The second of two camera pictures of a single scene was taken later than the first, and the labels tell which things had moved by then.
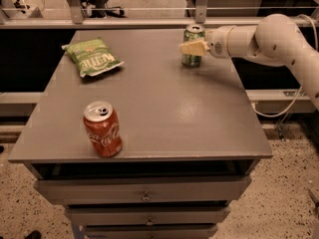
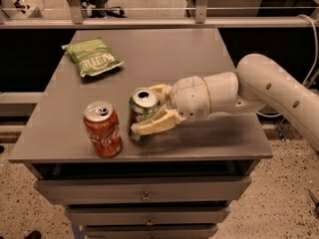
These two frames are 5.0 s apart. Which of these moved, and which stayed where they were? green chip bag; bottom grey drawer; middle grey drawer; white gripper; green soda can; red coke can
Moved: white gripper; green soda can
Stayed: middle grey drawer; green chip bag; bottom grey drawer; red coke can
